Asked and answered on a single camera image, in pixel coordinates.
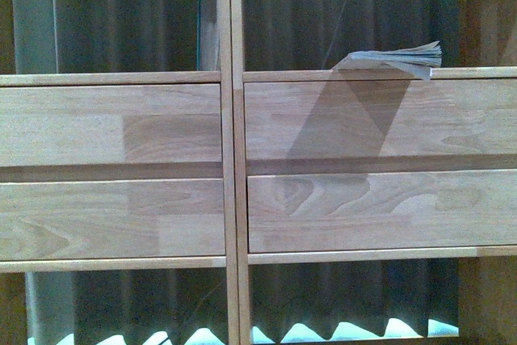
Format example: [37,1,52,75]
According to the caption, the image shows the teal cover book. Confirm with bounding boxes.
[196,0,202,71]

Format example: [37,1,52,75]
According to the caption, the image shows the upper right wooden drawer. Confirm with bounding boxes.
[244,79,516,161]

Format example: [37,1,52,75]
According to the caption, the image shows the lower right wooden drawer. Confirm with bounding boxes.
[248,170,516,253]

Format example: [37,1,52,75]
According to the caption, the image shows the white illustrated paperback book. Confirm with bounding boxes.
[332,41,442,80]

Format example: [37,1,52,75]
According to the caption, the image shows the dark green curtain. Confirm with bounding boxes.
[55,0,459,341]

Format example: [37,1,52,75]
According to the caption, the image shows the lower left wooden drawer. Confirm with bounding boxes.
[1,179,225,261]

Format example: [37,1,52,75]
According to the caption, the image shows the thin white cable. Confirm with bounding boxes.
[321,0,353,69]

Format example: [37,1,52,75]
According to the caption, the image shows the wooden drawer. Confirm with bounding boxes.
[244,79,516,161]
[1,179,225,261]
[1,84,221,167]
[248,170,516,253]

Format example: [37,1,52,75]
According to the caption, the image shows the wooden bookshelf unit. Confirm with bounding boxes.
[1,0,516,344]

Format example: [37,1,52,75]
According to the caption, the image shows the upper left wooden drawer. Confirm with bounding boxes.
[1,84,221,167]

